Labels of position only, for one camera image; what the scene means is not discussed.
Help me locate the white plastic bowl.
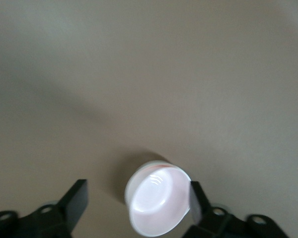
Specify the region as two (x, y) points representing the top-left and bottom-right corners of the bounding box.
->
(135, 160), (176, 174)

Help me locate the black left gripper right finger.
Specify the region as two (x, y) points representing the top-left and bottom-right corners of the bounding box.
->
(182, 180), (288, 238)

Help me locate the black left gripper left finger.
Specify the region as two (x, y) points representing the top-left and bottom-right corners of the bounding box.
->
(0, 179), (89, 238)

